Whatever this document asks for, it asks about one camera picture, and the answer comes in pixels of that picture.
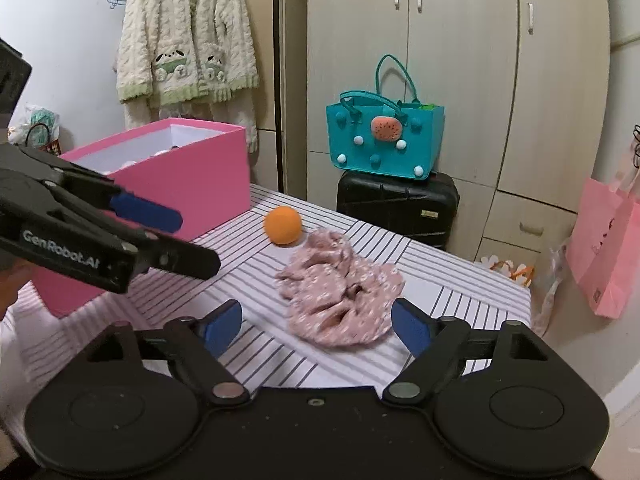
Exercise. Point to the pink floral cloth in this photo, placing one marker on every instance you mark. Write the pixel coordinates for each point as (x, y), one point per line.
(340, 290)

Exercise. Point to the clear plastic bag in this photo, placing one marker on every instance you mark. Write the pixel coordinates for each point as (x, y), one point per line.
(555, 280)

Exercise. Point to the teal felt tote bag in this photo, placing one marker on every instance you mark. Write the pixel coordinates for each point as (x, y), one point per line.
(380, 150)

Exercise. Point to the white orange fabric item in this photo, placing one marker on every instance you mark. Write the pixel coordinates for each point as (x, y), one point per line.
(505, 267)

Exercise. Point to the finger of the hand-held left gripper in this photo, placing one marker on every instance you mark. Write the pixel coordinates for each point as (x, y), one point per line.
(190, 260)
(150, 215)

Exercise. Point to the white plastic shopping bag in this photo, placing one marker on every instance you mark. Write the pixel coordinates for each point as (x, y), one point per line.
(37, 125)

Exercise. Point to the pink paper bag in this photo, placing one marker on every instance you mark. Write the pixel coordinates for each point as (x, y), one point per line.
(605, 250)

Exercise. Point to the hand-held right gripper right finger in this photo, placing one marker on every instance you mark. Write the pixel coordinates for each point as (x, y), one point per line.
(412, 327)

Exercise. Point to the beige tall cabinet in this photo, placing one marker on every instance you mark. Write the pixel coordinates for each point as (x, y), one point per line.
(267, 85)

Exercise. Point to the pink storage box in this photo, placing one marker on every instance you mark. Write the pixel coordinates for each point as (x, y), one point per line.
(200, 185)

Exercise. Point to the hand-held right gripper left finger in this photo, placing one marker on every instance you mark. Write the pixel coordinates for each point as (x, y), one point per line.
(222, 327)

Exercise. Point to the beige wooden wardrobe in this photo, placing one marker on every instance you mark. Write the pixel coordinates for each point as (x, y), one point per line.
(475, 35)

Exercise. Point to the black suitcase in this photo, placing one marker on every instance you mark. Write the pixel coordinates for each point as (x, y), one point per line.
(395, 210)

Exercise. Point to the orange ball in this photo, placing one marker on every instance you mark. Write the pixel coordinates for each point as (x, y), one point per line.
(283, 225)

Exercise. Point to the white fleece robe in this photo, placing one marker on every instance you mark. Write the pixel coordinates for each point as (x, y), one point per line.
(185, 30)

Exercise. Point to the striped tablecloth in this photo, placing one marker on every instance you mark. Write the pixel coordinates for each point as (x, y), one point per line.
(450, 280)

